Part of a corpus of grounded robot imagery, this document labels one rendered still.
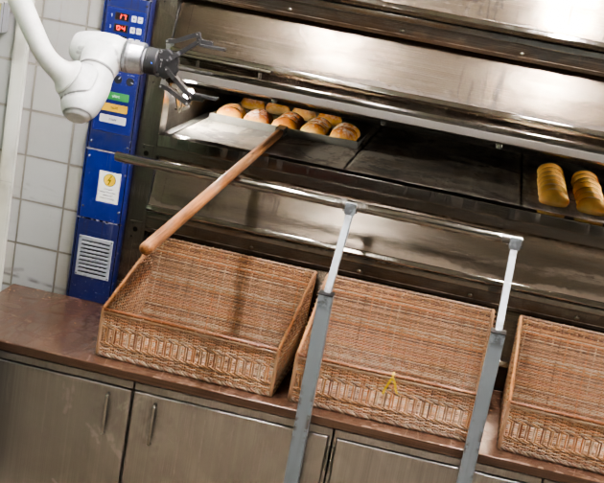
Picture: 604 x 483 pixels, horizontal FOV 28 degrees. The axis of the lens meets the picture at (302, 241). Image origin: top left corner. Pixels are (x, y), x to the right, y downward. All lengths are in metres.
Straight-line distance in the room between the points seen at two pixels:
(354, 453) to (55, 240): 1.31
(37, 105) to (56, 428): 1.08
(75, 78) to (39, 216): 1.00
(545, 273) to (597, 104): 0.55
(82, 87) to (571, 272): 1.63
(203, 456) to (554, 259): 1.25
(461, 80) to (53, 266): 1.51
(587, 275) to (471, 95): 0.67
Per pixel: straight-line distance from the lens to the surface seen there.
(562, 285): 3.87
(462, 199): 3.82
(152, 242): 2.63
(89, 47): 3.34
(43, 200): 4.13
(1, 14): 4.04
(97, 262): 4.08
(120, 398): 3.62
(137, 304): 3.94
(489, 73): 3.78
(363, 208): 3.47
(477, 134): 3.64
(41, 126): 4.09
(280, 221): 3.90
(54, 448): 3.75
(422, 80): 3.77
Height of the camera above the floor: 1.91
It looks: 15 degrees down
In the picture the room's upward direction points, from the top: 10 degrees clockwise
